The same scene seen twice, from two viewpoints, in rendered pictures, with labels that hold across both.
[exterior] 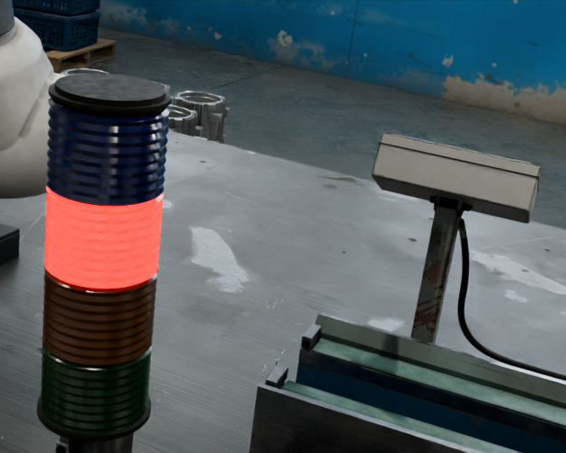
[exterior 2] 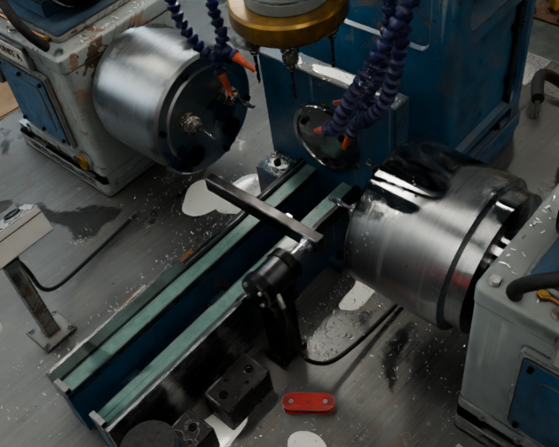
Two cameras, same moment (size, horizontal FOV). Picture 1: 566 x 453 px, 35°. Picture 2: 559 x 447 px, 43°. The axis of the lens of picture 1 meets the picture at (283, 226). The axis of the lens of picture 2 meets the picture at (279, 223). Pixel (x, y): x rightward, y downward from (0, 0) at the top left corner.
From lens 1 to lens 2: 0.64 m
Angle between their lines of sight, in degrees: 54
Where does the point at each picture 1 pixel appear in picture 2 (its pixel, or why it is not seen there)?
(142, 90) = (154, 432)
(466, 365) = (122, 317)
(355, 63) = not seen: outside the picture
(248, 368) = (2, 428)
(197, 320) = not seen: outside the picture
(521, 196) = (44, 225)
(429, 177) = not seen: outside the picture
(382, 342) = (85, 350)
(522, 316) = not seen: hidden behind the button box
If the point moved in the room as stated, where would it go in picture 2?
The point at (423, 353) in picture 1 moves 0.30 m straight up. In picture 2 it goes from (104, 333) to (37, 208)
